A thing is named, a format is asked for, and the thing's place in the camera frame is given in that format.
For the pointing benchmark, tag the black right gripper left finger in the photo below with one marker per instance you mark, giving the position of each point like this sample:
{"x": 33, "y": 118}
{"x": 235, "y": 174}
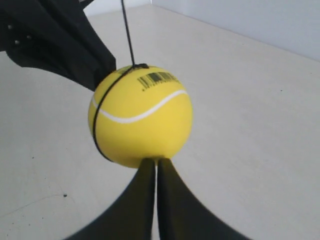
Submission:
{"x": 130, "y": 217}

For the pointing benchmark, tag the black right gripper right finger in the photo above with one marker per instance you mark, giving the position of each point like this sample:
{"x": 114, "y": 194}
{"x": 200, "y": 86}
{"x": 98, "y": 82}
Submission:
{"x": 181, "y": 216}

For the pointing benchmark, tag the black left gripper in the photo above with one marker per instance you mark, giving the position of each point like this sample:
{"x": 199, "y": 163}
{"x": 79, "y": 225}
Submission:
{"x": 55, "y": 36}

